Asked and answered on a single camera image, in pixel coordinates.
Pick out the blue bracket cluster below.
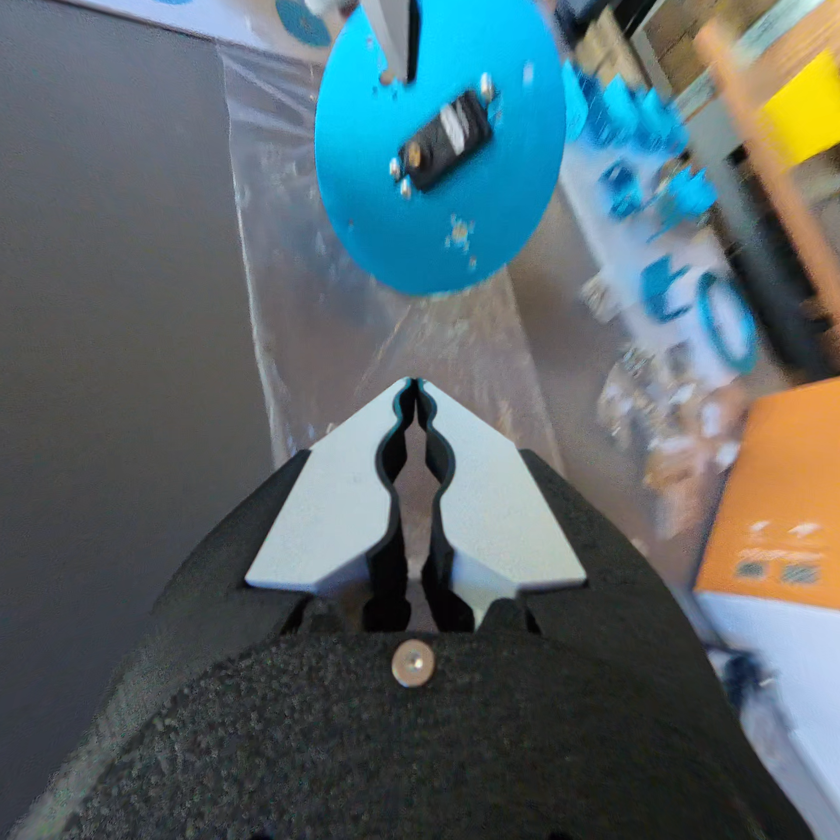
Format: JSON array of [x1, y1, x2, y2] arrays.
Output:
[[650, 164, 721, 242]]

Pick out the blue metal ring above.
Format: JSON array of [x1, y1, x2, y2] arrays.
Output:
[[694, 271, 763, 376]]

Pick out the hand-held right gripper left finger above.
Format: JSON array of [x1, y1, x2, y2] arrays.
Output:
[[244, 377, 417, 593]]

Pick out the blue round metal plate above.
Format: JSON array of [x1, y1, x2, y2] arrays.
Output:
[[314, 0, 569, 298]]

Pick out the white instruction sheet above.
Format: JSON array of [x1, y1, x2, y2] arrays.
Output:
[[66, 0, 350, 55]]

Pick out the black servo motor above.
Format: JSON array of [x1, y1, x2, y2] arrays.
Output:
[[398, 87, 495, 196]]

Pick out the pile of clear hardware bags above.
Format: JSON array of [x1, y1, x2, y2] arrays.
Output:
[[579, 274, 750, 540]]

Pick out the dark grey desk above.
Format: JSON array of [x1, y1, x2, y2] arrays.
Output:
[[0, 0, 723, 821]]

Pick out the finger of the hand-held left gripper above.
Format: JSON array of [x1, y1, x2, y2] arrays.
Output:
[[360, 0, 423, 85]]

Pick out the small blue metal bracket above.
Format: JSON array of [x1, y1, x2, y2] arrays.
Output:
[[599, 159, 645, 219]]

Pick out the wooden top table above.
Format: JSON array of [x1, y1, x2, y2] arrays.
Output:
[[694, 18, 840, 324]]

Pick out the clear plastic bag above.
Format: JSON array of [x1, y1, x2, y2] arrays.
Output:
[[220, 42, 567, 475]]

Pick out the orange cardboard box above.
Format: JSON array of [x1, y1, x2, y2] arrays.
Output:
[[693, 376, 840, 840]]

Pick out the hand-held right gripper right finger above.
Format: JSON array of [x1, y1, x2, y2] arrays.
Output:
[[416, 379, 588, 626]]

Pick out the white foam sheet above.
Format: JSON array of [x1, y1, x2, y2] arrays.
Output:
[[556, 58, 763, 396]]

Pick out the yellow box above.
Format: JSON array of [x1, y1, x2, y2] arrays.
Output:
[[753, 48, 840, 169]]

